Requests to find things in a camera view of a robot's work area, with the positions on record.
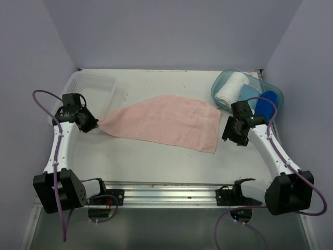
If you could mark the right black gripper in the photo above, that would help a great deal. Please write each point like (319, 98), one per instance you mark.
(228, 133)

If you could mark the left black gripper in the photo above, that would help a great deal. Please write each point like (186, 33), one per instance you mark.
(92, 124)

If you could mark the white plastic basket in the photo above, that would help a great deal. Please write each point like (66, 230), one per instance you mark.
(97, 90)

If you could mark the pink towel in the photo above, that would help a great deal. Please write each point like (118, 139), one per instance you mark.
(167, 119)

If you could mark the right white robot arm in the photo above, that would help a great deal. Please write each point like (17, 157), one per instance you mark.
(290, 190)

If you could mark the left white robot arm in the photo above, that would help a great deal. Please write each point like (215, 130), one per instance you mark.
(58, 188)

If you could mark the white rolled towel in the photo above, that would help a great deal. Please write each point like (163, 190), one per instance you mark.
(230, 91)

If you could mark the light blue cartoon towel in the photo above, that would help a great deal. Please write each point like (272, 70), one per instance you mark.
(247, 92)

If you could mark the teal transparent plastic tub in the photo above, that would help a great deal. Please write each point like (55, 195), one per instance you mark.
(255, 82)

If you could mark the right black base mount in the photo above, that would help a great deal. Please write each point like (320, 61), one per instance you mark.
(232, 196)

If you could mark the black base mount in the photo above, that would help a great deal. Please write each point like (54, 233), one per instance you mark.
(111, 197)
(232, 196)

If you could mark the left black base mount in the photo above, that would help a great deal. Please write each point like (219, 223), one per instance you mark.
(111, 197)

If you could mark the aluminium rail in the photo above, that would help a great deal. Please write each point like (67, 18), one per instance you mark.
(160, 195)

